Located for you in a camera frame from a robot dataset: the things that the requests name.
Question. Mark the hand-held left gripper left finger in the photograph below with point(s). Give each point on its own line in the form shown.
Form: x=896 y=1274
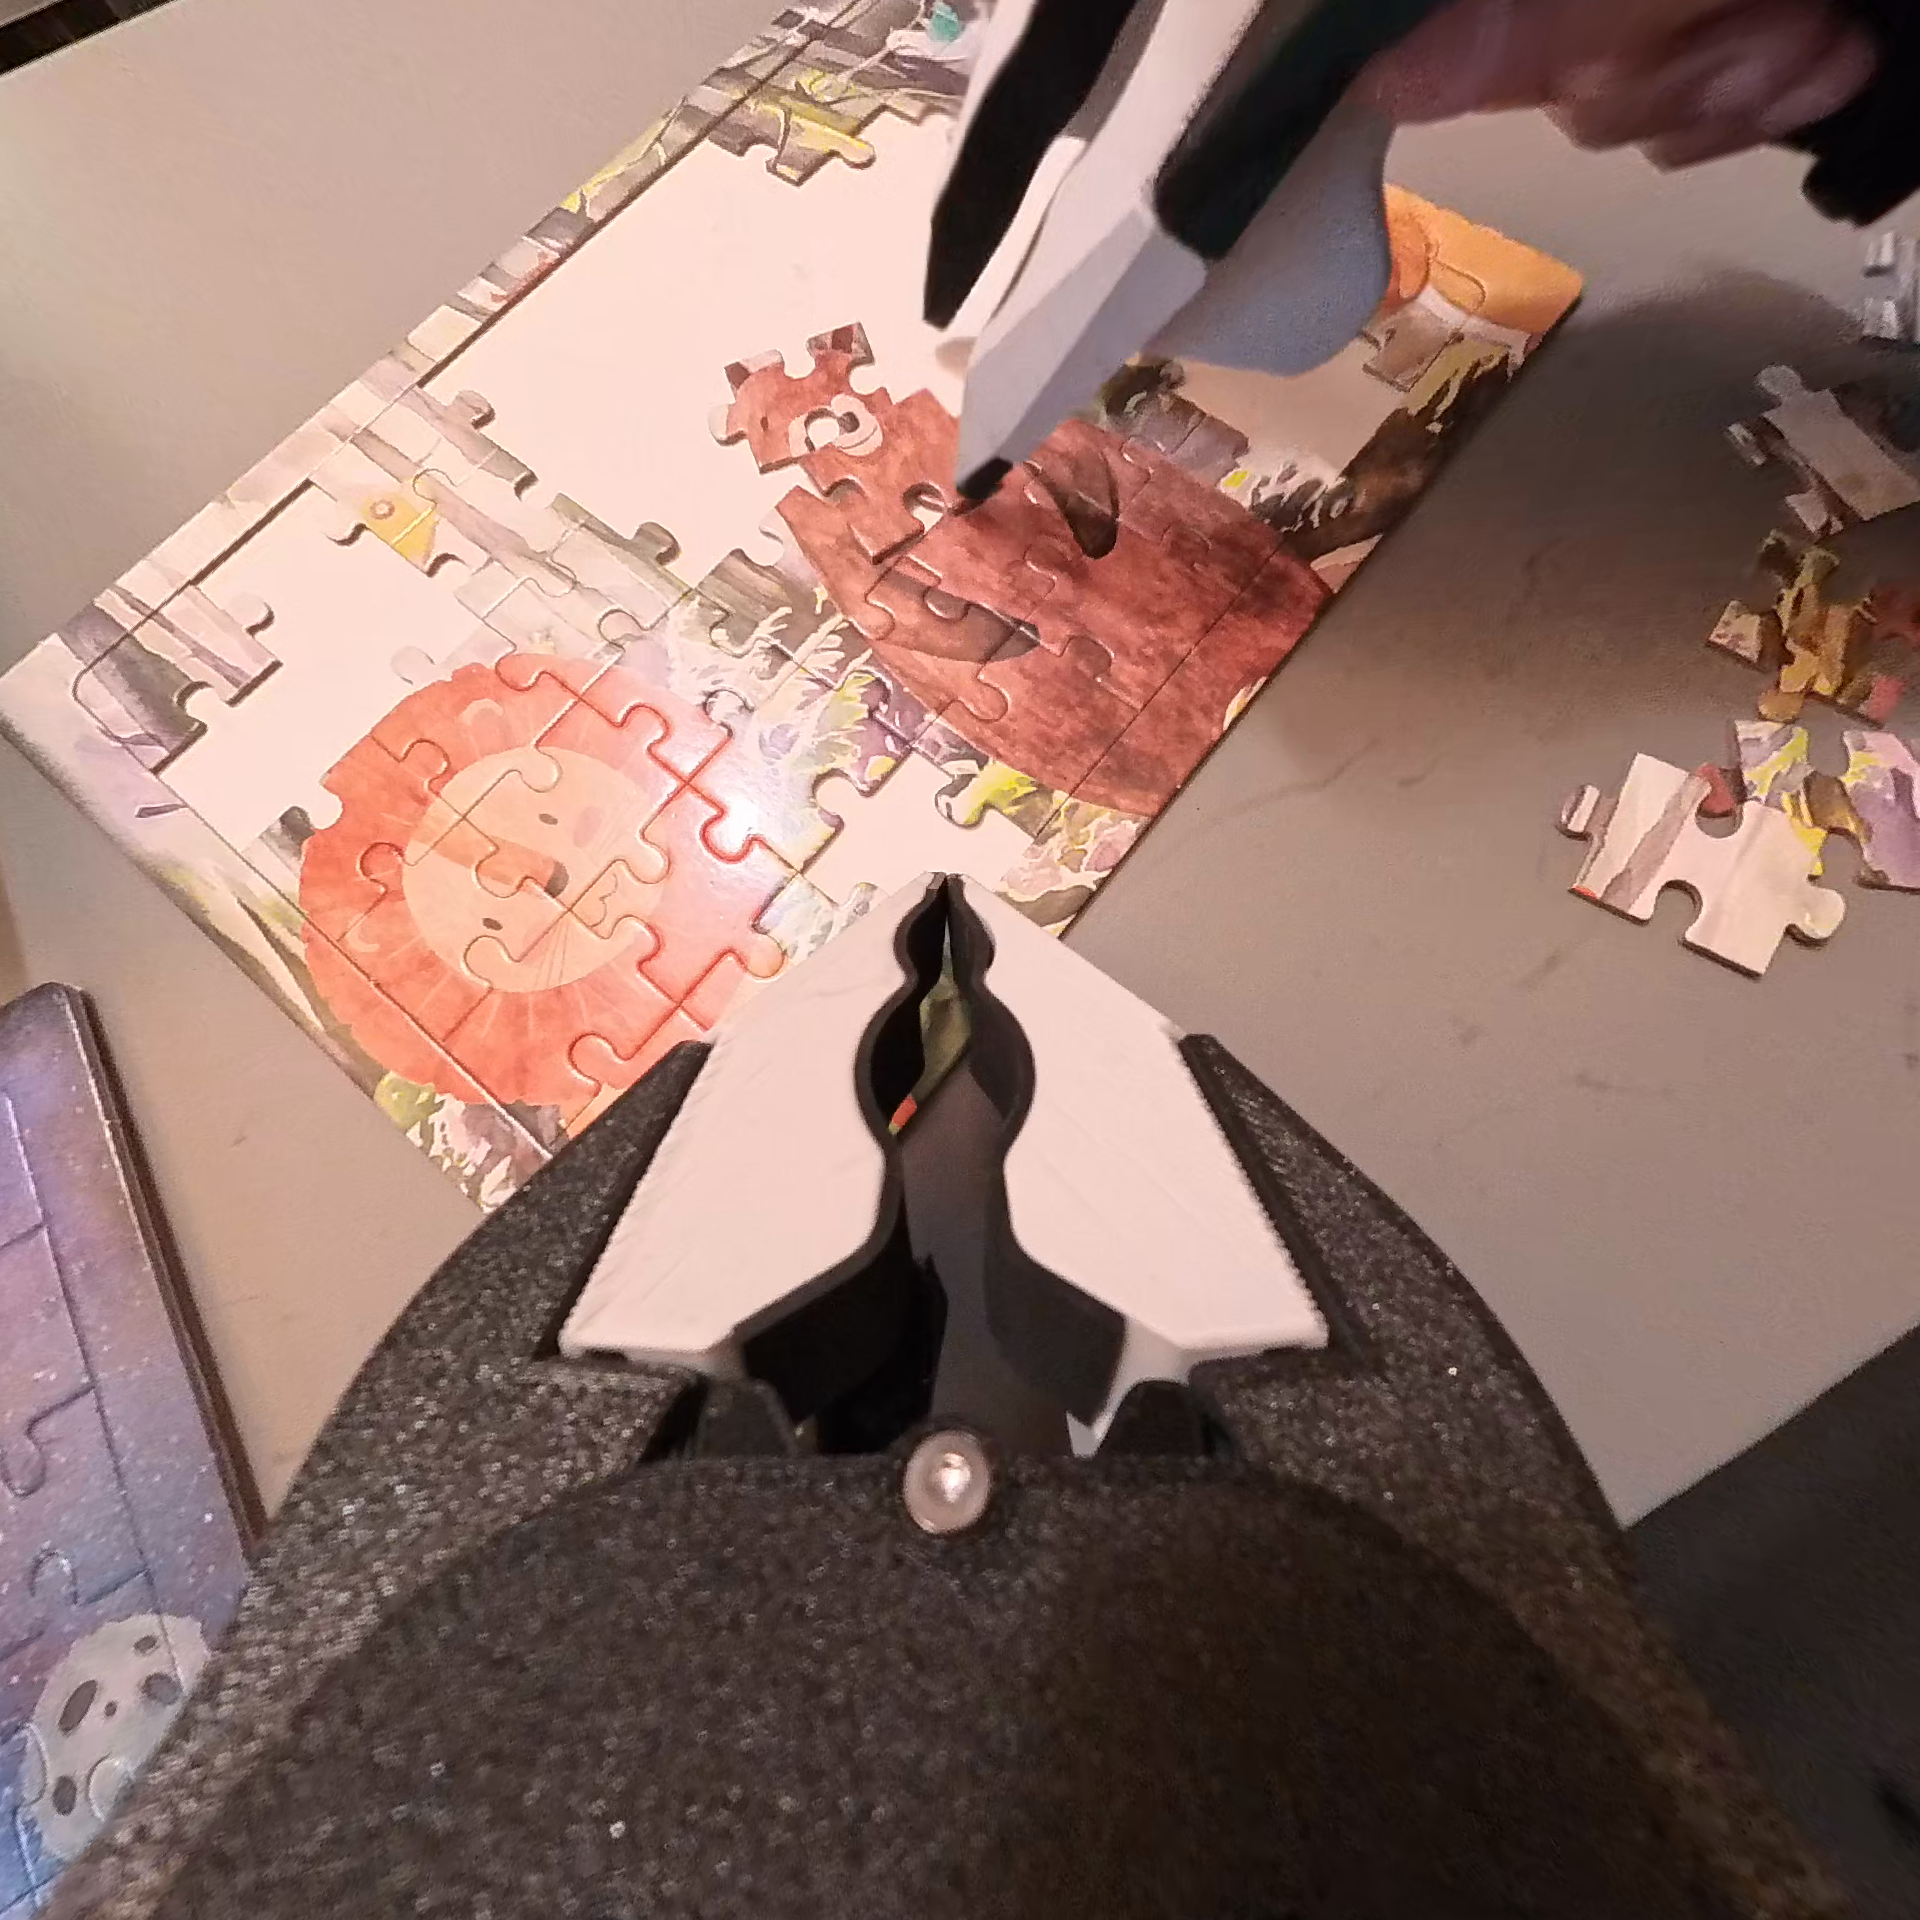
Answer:
x=721 y=1202

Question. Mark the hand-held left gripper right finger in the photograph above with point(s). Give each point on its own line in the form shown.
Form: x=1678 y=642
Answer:
x=1158 y=1184

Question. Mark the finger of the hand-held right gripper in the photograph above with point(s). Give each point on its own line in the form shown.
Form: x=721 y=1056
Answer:
x=990 y=54
x=1079 y=300

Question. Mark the acorn print puzzle piece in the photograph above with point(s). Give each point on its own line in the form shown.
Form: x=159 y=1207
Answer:
x=1417 y=273

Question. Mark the plain brown puzzle piece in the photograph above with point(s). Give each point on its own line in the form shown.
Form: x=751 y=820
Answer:
x=1170 y=524

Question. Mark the joined brown bear face pieces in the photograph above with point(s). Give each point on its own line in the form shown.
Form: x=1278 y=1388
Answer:
x=840 y=437

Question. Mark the assembled orange lion pieces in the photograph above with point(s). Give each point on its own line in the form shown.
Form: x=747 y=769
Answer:
x=497 y=900

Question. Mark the jigsaw puzzle frame board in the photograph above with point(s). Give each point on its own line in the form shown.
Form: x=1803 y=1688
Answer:
x=602 y=300

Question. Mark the jigsaw pieces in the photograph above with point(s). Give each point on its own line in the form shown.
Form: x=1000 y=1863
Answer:
x=1695 y=857

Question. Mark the person's right hand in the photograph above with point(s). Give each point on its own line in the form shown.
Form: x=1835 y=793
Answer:
x=1651 y=63

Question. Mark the space themed puzzle board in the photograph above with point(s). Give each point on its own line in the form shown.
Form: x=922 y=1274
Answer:
x=74 y=1350

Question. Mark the black flat panel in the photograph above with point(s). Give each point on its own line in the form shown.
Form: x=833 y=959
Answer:
x=30 y=15

